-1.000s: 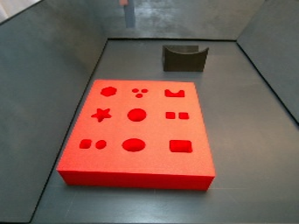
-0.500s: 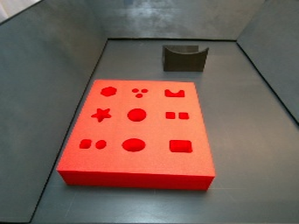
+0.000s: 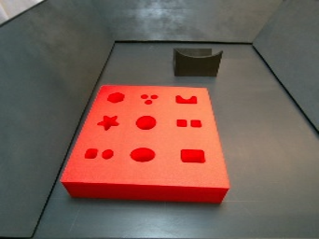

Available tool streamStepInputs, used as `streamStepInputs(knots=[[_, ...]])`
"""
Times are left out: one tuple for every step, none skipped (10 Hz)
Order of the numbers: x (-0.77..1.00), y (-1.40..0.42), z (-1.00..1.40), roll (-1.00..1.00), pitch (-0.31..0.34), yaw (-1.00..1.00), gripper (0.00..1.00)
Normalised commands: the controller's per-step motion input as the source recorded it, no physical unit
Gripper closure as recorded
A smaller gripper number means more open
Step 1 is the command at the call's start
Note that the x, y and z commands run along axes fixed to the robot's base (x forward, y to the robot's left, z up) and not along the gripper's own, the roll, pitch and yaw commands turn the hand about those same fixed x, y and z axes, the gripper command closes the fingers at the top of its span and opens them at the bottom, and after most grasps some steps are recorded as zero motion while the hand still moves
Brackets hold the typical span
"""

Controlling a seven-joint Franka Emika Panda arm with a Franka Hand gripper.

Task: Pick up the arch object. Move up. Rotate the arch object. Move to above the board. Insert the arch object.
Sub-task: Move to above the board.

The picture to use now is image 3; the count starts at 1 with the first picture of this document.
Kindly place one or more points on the red shape sorting board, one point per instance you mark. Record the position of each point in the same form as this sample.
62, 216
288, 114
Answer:
148, 147

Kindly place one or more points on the black curved holder stand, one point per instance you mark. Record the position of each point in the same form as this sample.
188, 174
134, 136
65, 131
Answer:
196, 62

